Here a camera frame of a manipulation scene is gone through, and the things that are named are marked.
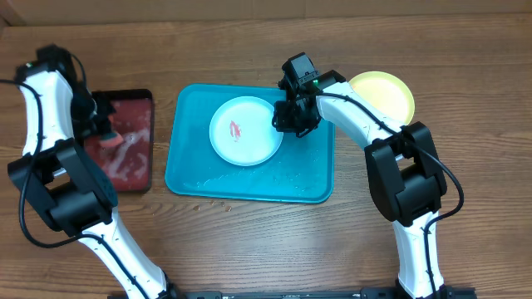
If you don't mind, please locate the yellow-green plate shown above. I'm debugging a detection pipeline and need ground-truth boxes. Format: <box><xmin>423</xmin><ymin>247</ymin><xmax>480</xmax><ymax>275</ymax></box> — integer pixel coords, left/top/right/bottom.
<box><xmin>349</xmin><ymin>71</ymin><xmax>415</xmax><ymax>125</ymax></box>

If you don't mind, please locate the light blue plate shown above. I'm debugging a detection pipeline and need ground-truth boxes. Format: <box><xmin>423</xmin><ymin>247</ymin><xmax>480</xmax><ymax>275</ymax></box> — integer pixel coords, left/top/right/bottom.
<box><xmin>209</xmin><ymin>96</ymin><xmax>283</xmax><ymax>166</ymax></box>

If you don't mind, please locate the red black sponge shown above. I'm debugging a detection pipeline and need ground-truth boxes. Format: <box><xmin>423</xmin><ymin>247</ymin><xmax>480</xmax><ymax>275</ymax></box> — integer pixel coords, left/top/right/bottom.
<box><xmin>99</xmin><ymin>131</ymin><xmax>124</xmax><ymax>148</ymax></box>

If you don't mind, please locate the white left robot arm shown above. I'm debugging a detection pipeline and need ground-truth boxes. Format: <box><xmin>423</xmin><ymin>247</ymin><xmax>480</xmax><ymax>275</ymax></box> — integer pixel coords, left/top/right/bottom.
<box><xmin>7</xmin><ymin>44</ymin><xmax>183</xmax><ymax>298</ymax></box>

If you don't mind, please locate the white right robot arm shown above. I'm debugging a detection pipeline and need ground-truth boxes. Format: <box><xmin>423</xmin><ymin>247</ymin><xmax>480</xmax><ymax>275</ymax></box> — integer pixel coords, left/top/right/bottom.
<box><xmin>272</xmin><ymin>53</ymin><xmax>447</xmax><ymax>298</ymax></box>

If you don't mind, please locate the dark red water tray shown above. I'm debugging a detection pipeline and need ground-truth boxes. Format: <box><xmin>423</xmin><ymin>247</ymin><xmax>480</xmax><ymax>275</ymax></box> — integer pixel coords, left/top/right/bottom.
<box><xmin>84</xmin><ymin>89</ymin><xmax>155</xmax><ymax>193</ymax></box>

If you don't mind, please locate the cardboard back wall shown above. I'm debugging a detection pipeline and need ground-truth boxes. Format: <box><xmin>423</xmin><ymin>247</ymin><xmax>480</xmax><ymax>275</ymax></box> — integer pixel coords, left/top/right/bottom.
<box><xmin>1</xmin><ymin>0</ymin><xmax>531</xmax><ymax>27</ymax></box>

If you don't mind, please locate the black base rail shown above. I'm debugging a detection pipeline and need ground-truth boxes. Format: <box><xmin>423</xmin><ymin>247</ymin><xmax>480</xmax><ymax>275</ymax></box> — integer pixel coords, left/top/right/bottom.
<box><xmin>106</xmin><ymin>286</ymin><xmax>477</xmax><ymax>299</ymax></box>

